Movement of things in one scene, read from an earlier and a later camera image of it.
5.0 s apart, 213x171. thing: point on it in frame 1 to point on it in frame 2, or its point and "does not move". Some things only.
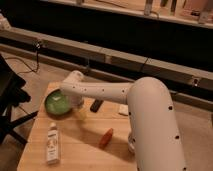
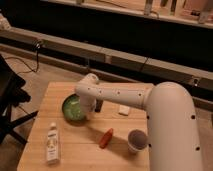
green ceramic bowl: [58, 103] to [71, 110]
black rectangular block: [96, 105] does not move
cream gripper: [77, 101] to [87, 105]
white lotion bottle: [52, 144] does not move
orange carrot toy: [106, 138] does not move
